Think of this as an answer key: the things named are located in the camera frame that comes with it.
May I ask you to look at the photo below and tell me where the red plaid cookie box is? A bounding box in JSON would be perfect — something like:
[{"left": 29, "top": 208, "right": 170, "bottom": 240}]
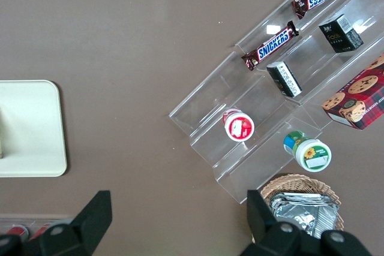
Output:
[{"left": 321, "top": 53, "right": 384, "bottom": 131}]

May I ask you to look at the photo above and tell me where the green lid sunflower jar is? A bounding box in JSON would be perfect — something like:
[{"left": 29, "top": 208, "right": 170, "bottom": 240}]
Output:
[{"left": 283, "top": 131, "right": 332, "bottom": 173}]

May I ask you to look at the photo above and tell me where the silver foil packet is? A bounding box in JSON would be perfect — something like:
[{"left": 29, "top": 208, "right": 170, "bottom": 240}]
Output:
[{"left": 268, "top": 191, "right": 340, "bottom": 240}]

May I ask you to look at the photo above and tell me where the light tan wicker basket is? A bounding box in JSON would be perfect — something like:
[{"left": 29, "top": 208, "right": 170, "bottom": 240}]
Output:
[{"left": 259, "top": 173, "right": 345, "bottom": 243}]

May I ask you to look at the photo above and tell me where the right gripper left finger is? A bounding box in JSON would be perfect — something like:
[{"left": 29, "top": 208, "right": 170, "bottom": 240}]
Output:
[{"left": 22, "top": 190, "right": 113, "bottom": 256}]

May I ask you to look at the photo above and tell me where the red lid strawberry jar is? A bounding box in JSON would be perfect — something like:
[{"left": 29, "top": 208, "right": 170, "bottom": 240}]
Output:
[{"left": 222, "top": 106, "right": 256, "bottom": 142}]

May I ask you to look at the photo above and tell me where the cream plastic tray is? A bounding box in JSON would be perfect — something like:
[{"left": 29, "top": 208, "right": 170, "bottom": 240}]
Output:
[{"left": 0, "top": 80, "right": 68, "bottom": 178}]

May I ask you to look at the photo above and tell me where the small black box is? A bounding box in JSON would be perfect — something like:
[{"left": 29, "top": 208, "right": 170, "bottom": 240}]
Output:
[
  {"left": 318, "top": 14, "right": 365, "bottom": 54},
  {"left": 266, "top": 61, "right": 303, "bottom": 98}
]

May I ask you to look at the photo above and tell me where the clear acrylic stepped display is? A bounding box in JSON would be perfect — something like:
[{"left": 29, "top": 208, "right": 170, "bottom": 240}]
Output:
[
  {"left": 168, "top": 51, "right": 334, "bottom": 206},
  {"left": 233, "top": 0, "right": 384, "bottom": 132}
]

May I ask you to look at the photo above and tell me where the clear acrylic bottle rack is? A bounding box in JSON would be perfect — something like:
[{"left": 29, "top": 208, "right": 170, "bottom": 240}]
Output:
[{"left": 0, "top": 213, "right": 74, "bottom": 239}]

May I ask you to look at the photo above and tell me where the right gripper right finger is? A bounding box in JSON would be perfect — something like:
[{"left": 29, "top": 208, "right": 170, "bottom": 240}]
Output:
[{"left": 239, "top": 189, "right": 301, "bottom": 256}]

